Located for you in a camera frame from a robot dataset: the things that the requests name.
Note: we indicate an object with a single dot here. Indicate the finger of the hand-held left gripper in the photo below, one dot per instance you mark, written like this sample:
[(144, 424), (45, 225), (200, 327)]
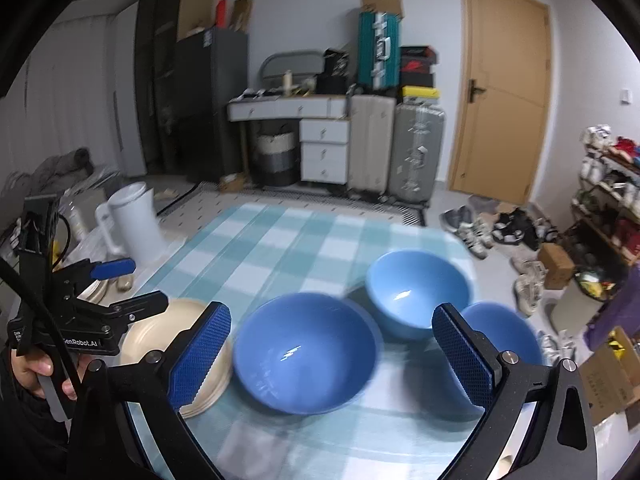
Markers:
[(112, 269), (145, 304)]

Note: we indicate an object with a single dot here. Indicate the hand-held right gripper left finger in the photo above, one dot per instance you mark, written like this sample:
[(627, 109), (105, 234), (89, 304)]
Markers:
[(200, 355)]

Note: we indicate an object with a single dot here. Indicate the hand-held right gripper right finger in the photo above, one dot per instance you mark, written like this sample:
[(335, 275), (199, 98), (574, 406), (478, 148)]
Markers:
[(465, 360)]

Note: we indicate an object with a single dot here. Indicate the deep blue bowl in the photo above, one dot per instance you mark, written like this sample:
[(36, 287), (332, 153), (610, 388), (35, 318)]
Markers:
[(420, 285), (520, 335)]

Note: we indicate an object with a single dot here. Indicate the wide blue bowl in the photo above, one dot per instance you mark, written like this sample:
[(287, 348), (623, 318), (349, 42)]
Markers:
[(305, 355)]

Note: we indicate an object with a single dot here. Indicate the person's left forearm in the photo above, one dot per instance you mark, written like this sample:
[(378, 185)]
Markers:
[(25, 435)]

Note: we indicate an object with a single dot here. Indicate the person's left hand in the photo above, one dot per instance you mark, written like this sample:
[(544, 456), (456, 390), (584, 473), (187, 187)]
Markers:
[(30, 370)]

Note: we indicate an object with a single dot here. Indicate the white electric kettle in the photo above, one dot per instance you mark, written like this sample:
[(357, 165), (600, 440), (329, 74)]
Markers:
[(135, 220)]

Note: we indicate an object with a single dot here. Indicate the beige slipper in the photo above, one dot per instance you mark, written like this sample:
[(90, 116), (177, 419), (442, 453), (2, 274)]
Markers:
[(165, 194)]

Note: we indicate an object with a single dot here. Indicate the grey jacket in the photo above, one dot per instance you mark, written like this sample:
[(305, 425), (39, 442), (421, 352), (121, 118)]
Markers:
[(60, 167)]

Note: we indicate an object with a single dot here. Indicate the small brown box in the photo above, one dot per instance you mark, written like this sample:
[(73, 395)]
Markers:
[(556, 265)]

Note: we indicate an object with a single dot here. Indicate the pile of loose shoes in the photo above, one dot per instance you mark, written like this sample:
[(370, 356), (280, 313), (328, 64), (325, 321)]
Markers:
[(515, 230)]

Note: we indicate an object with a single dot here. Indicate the teal checked tablecloth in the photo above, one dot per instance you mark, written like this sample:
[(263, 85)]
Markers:
[(300, 250)]

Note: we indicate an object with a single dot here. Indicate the printed cardboard box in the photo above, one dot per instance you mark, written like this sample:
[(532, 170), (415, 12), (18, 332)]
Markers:
[(610, 380)]

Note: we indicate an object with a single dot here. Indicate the small flat cardboard box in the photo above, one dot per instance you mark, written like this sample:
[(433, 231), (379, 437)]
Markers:
[(232, 182)]

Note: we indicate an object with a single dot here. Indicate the yellow green bag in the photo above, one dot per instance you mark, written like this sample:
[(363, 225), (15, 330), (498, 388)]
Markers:
[(595, 285)]

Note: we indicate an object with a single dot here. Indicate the purple bag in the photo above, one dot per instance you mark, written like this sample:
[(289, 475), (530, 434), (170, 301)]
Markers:
[(620, 305)]

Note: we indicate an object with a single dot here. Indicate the white curtain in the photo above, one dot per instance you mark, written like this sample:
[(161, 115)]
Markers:
[(75, 100)]

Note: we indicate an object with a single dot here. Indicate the black refrigerator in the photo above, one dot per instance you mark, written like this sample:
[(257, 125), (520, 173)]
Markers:
[(210, 110)]

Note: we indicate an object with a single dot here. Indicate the dark wardrobe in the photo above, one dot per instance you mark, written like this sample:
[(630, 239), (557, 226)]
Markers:
[(155, 85)]

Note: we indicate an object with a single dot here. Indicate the wooden shoe rack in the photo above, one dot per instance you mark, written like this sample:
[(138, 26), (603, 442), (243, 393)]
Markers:
[(585, 212)]

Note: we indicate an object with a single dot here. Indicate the woven laundry basket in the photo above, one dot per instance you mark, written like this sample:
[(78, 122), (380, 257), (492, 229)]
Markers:
[(277, 157)]

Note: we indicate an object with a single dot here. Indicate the silver suitcase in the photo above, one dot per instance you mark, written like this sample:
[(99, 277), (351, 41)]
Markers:
[(415, 155)]

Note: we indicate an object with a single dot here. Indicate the white desk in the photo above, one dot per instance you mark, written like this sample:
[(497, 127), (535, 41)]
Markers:
[(280, 107)]

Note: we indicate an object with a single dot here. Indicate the collection of racked shoes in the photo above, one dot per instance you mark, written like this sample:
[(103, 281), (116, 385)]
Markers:
[(612, 180)]

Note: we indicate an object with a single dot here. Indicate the beige suitcase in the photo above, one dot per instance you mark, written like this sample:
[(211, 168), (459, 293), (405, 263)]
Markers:
[(370, 145)]

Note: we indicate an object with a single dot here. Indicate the white drawer cabinet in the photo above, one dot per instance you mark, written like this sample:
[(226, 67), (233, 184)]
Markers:
[(325, 152)]

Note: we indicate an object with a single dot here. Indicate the wooden door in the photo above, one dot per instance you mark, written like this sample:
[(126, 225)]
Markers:
[(500, 110)]

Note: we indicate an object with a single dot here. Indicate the white bottle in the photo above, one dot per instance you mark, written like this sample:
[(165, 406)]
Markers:
[(288, 84)]

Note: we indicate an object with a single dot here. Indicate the yellow shoe box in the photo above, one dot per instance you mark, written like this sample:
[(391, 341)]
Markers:
[(421, 94)]

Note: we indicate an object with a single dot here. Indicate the tall cardboard panel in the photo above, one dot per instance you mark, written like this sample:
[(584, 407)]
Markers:
[(196, 5)]

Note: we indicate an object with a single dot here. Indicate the red flat box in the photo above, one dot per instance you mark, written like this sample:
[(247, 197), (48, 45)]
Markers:
[(221, 14)]

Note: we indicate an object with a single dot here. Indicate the brown cardboard carton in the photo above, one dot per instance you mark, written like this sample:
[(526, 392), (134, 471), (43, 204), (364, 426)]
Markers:
[(241, 14)]

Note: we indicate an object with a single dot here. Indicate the black square box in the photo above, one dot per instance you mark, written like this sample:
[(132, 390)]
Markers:
[(334, 85)]

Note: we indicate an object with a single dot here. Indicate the red black shoe box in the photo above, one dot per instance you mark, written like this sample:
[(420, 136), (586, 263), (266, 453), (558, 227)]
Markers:
[(417, 66)]

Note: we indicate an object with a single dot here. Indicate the black bag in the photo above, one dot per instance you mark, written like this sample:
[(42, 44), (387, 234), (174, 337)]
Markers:
[(336, 62)]

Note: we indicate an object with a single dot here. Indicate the teal suitcase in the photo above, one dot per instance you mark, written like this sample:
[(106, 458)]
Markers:
[(370, 55)]

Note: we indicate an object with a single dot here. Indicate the grey arched frame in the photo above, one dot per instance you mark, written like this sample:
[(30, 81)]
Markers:
[(280, 57)]

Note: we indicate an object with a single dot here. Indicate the white wall switch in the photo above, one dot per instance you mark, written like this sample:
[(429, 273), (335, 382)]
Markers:
[(626, 96)]

